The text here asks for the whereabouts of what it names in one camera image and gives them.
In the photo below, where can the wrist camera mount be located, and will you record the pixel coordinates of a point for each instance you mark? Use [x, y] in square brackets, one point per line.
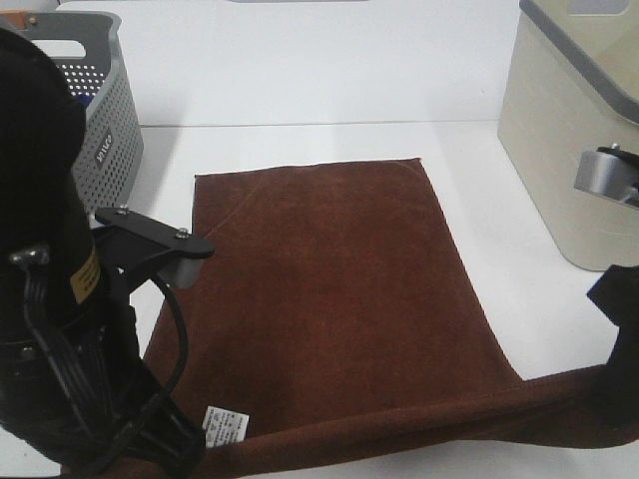
[143, 248]
[610, 173]

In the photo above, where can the white towel care label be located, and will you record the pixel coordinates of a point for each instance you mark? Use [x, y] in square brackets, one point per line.
[223, 427]

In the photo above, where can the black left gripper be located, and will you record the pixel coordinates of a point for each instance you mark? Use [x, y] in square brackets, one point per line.
[73, 384]

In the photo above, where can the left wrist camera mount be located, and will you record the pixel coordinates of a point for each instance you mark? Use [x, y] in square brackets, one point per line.
[143, 248]

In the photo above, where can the beige bin with grey rim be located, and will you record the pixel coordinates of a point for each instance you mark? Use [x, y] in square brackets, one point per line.
[573, 87]

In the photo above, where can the grey perforated laundry basket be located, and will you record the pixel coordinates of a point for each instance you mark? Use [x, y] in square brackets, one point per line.
[108, 163]

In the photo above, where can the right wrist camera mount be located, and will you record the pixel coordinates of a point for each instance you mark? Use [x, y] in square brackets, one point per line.
[610, 173]

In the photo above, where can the blue cloth in basket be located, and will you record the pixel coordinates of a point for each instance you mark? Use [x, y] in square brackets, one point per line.
[84, 100]

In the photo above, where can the brown towel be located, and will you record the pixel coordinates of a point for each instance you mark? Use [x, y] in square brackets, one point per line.
[337, 314]

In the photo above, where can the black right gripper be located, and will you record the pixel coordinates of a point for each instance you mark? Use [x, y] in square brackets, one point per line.
[621, 324]

